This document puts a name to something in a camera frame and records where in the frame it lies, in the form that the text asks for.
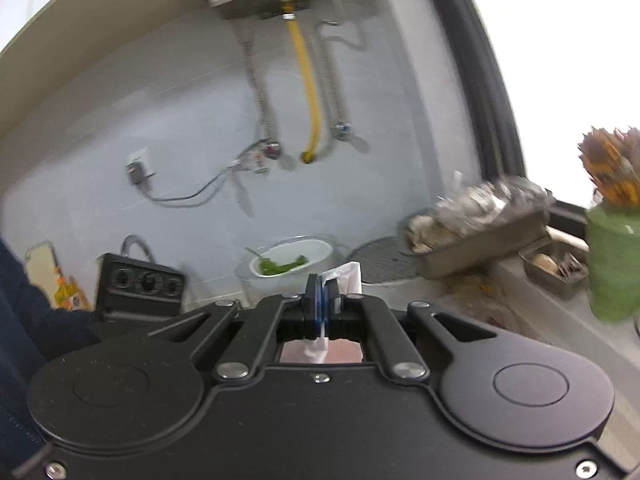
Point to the green vegetable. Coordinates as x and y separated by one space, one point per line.
280 266

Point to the wall socket with plug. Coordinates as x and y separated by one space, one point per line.
137 170

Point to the dried flowers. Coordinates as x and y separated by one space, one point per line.
615 165

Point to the beige wall cabinet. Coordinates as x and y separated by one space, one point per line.
90 25

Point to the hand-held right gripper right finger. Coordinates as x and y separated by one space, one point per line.
332 307

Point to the colourful printed package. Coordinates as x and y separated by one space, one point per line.
55 280

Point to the person's dark blue clothing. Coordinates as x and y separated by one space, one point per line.
30 340

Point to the white bowl with greens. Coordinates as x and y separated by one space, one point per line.
250 285

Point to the green vase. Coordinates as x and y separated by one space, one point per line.
615 265

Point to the pink box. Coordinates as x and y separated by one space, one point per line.
345 352

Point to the small steel tray with items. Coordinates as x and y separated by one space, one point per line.
555 267

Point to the white tissue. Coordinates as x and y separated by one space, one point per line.
347 277

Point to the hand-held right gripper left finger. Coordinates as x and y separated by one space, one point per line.
314 305

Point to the clear plastic bag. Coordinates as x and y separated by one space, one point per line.
480 300

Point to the large steel tray with food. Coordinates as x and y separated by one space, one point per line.
475 240

